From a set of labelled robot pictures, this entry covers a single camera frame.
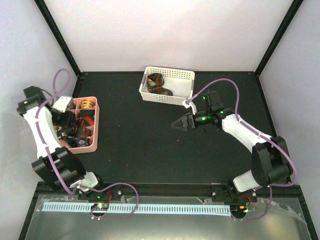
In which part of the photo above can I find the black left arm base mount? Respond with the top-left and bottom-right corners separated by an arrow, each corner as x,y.
77,185 -> 123,203

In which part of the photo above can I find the orange navy striped tie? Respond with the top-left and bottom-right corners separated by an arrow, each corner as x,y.
76,116 -> 95,127

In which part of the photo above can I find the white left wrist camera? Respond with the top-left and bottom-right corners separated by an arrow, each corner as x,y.
52,96 -> 73,113

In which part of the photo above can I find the orange patterned rolled tie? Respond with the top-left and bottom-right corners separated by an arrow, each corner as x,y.
79,98 -> 96,109

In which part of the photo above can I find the light blue slotted cable duct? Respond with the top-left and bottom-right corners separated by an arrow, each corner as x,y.
41,202 -> 231,217

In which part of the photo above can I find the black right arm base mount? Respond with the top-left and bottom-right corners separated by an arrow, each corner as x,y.
211,184 -> 257,203

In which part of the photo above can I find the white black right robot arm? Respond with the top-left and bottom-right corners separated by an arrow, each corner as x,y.
171,91 -> 294,202

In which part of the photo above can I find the white perforated plastic basket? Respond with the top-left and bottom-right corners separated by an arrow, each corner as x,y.
139,66 -> 195,106

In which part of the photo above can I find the pink divided organizer tray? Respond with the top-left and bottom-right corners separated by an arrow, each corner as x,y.
53,96 -> 100,154

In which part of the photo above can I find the dark geometric rolled tie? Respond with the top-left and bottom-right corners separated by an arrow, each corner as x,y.
64,137 -> 90,148

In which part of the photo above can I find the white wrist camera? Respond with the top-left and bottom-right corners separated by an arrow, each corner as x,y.
182,99 -> 197,115
52,96 -> 73,113

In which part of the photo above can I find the brown patterned tie in basket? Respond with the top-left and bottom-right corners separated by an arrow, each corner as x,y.
146,73 -> 173,96

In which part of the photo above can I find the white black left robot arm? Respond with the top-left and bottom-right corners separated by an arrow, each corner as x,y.
17,86 -> 108,200

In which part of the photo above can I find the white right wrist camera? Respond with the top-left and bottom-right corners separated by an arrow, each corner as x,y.
182,99 -> 197,115

